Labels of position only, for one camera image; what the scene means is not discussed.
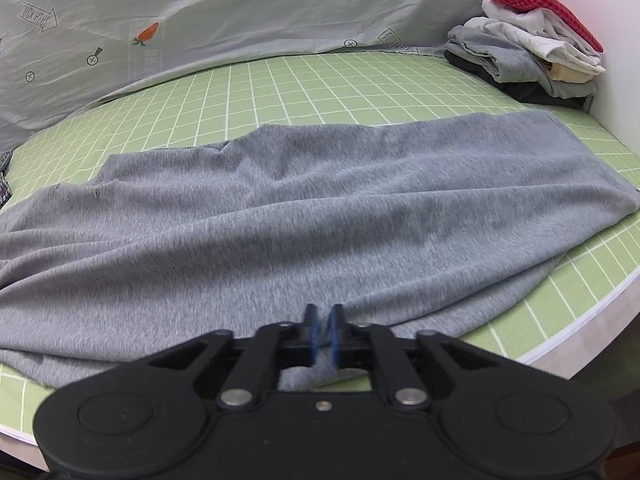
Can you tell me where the blue plaid shirt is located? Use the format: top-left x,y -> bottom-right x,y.
0,150 -> 12,208

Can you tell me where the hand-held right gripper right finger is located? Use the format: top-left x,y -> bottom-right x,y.
327,305 -> 506,408

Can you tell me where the folded white garment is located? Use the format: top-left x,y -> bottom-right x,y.
465,0 -> 607,75

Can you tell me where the grey long-sleeved shirt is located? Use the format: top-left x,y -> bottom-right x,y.
0,110 -> 640,391

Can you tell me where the folded cream garment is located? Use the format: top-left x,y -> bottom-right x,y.
545,60 -> 593,85

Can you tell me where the grey carrot-print sheet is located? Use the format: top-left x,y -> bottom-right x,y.
0,0 -> 543,153

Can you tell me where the folded black garment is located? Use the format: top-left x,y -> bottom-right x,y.
444,50 -> 596,111

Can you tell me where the white board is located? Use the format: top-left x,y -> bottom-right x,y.
532,0 -> 640,191

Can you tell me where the folded grey garment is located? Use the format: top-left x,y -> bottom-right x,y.
446,25 -> 598,100

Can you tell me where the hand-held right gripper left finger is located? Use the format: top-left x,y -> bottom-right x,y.
145,305 -> 321,408

